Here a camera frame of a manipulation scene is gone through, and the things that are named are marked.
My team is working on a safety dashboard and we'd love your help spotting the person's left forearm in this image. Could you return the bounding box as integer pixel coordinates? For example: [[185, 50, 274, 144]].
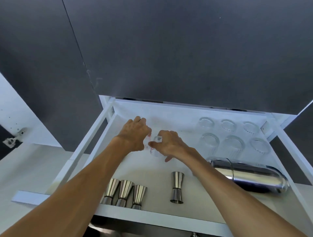
[[0, 136, 145, 237]]

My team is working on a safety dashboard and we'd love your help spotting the smooth clear drinking glass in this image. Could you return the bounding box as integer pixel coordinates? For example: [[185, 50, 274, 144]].
[[198, 117, 215, 130], [199, 132, 219, 158]]

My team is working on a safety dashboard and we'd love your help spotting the white flat bar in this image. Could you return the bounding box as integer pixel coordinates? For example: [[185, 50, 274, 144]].
[[11, 190, 51, 206]]

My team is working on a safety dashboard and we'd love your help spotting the dark grey cabinet door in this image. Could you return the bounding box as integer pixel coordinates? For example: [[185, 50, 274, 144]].
[[0, 0, 104, 160], [62, 0, 313, 116]]

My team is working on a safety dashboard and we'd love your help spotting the metal cabinet hinge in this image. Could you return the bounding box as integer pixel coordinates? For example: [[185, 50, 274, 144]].
[[2, 127, 28, 148]]

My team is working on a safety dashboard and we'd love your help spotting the small clear measuring glass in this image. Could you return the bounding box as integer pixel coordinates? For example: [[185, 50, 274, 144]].
[[144, 133, 163, 158]]

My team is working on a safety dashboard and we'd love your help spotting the white cabinet side panel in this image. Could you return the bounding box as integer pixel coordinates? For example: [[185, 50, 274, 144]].
[[0, 72, 63, 148]]

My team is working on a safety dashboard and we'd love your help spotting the ribbed clear drinking glass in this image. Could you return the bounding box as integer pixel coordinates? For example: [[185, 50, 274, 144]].
[[242, 121, 261, 135], [221, 135, 246, 160], [249, 137, 271, 161], [220, 119, 237, 133]]

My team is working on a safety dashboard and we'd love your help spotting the steel jigger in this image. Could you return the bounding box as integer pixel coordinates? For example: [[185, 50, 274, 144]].
[[100, 178, 121, 205], [131, 185, 148, 210], [170, 171, 185, 204], [115, 180, 135, 208]]

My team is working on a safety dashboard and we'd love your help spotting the steel cocktail shaker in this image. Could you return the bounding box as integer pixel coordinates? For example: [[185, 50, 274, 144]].
[[207, 157, 291, 194]]

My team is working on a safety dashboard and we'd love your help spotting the person's right hand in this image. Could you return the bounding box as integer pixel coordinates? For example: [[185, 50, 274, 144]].
[[149, 130, 196, 163]]

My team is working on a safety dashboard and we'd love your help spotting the white pull-out drawer frame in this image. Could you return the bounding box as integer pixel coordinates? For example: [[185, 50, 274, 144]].
[[48, 95, 313, 231]]

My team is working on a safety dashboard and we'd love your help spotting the steel sink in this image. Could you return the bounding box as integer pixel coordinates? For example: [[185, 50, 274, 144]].
[[88, 215, 229, 237]]

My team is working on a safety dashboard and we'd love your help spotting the white drawer liner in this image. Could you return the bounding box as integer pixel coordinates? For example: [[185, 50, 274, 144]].
[[94, 101, 295, 224]]

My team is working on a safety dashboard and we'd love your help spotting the person's right forearm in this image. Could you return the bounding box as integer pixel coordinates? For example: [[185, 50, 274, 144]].
[[183, 148, 307, 237]]

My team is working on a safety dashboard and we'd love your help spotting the person's left hand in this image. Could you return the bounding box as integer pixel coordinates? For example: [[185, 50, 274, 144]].
[[117, 116, 152, 152]]

